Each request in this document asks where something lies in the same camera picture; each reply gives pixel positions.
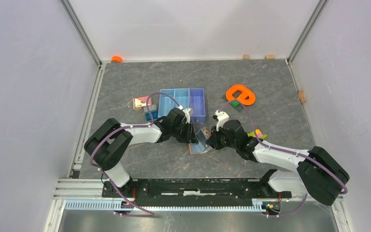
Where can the pink wooden puzzle block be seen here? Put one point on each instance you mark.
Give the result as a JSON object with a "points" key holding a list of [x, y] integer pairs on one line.
{"points": [[141, 102]]}

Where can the wooden arch block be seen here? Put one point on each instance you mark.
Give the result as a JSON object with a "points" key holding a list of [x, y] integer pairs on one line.
{"points": [[301, 96]]}

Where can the clear toy brick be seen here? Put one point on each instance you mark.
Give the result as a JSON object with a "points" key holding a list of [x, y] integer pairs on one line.
{"points": [[151, 108]]}

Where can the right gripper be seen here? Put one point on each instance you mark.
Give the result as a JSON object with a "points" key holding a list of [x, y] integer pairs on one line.
{"points": [[213, 139]]}

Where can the blue purple drawer organizer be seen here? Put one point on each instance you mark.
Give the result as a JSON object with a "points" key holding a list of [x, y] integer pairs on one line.
{"points": [[187, 97]]}

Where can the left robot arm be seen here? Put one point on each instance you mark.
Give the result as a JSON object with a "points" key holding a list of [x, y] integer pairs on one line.
{"points": [[107, 145]]}

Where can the green toy brick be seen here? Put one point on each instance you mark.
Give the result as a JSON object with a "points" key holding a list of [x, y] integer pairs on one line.
{"points": [[235, 103]]}

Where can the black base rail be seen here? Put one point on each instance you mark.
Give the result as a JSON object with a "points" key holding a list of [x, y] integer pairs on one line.
{"points": [[199, 192]]}

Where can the pink green brick stack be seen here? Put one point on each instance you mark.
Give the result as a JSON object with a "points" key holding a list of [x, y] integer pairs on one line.
{"points": [[257, 133]]}

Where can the brown leather card holder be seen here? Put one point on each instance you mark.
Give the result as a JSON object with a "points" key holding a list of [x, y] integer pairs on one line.
{"points": [[201, 146]]}

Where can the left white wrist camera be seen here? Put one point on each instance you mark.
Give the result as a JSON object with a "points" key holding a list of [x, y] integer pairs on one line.
{"points": [[188, 112]]}

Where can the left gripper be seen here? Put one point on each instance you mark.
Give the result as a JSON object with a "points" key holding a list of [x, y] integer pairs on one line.
{"points": [[184, 139]]}

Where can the dark transparent base plate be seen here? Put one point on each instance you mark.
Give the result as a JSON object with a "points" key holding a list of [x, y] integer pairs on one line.
{"points": [[240, 108]]}

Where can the white cable duct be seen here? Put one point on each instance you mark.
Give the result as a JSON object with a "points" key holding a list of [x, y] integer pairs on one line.
{"points": [[122, 206]]}

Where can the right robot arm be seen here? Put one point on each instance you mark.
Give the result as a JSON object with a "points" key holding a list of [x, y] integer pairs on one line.
{"points": [[314, 172]]}

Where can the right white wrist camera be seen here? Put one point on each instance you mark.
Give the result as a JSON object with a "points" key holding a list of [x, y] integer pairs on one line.
{"points": [[221, 118]]}

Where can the blue toy brick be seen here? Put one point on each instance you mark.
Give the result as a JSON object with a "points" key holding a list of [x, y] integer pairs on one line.
{"points": [[153, 115]]}

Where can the orange plastic ring toy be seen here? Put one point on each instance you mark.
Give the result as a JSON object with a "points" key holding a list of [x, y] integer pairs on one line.
{"points": [[241, 93]]}

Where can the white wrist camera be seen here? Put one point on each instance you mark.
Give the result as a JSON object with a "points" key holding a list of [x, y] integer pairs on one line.
{"points": [[188, 112], [221, 118]]}

